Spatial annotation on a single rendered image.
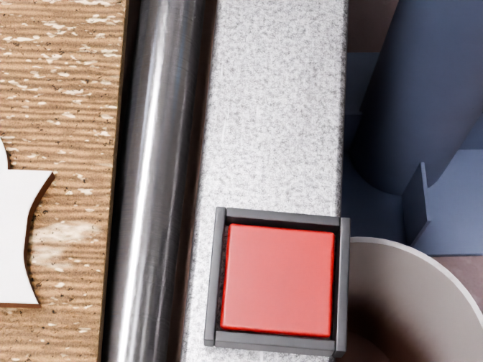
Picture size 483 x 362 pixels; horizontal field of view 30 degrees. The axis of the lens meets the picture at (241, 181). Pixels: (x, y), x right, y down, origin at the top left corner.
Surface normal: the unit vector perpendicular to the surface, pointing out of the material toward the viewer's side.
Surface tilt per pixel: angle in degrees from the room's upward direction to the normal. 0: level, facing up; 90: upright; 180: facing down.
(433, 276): 87
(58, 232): 0
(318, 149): 0
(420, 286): 87
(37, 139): 0
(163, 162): 22
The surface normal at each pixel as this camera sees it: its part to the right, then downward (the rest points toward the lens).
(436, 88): -0.35, 0.86
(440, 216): 0.04, -0.37
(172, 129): 0.55, -0.28
